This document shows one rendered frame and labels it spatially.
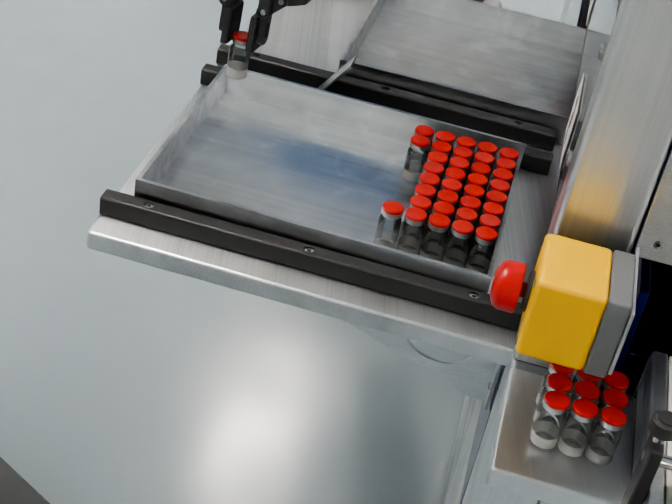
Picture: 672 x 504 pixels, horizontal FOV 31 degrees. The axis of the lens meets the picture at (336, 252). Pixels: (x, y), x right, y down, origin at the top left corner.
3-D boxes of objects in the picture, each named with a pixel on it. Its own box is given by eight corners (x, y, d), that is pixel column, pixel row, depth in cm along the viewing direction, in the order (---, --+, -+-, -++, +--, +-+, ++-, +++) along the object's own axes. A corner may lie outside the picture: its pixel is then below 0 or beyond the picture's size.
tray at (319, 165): (518, 171, 131) (526, 143, 129) (482, 308, 110) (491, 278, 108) (222, 91, 135) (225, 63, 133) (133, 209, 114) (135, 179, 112)
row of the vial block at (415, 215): (448, 170, 128) (458, 133, 126) (416, 262, 114) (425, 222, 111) (428, 165, 128) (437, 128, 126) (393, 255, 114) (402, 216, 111)
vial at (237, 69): (249, 75, 124) (256, 37, 122) (241, 82, 122) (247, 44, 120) (230, 68, 125) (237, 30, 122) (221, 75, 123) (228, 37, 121)
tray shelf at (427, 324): (629, 63, 162) (633, 51, 161) (596, 391, 106) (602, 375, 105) (290, -22, 167) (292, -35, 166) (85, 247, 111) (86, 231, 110)
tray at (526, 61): (632, 66, 157) (640, 42, 155) (623, 161, 136) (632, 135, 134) (382, 3, 161) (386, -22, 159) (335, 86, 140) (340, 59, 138)
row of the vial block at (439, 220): (469, 175, 128) (478, 138, 125) (439, 268, 113) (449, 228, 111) (449, 170, 128) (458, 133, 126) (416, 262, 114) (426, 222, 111)
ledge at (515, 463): (663, 426, 104) (669, 410, 102) (659, 535, 93) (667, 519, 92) (505, 381, 105) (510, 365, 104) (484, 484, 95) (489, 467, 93)
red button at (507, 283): (536, 299, 96) (549, 259, 94) (530, 329, 93) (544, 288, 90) (490, 286, 96) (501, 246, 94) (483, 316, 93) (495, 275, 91)
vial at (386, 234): (397, 243, 116) (406, 203, 113) (393, 255, 114) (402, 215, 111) (375, 237, 116) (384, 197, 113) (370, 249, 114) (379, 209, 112)
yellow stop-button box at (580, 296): (610, 325, 98) (637, 253, 93) (605, 380, 92) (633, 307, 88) (519, 299, 98) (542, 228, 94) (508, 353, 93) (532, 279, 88)
